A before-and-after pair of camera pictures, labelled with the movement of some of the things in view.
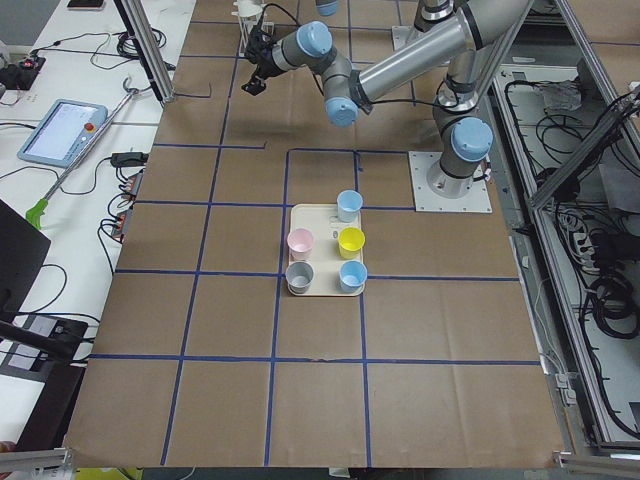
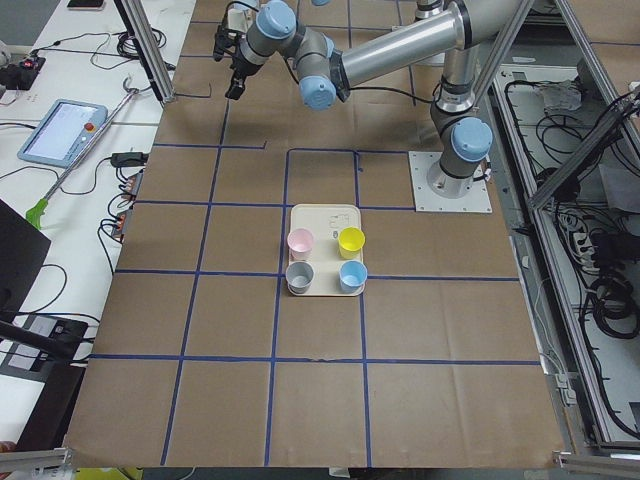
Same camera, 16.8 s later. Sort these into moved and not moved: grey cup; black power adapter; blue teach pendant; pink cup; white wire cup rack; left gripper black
Moved: white wire cup rack; left gripper black
Not moved: grey cup; pink cup; black power adapter; blue teach pendant
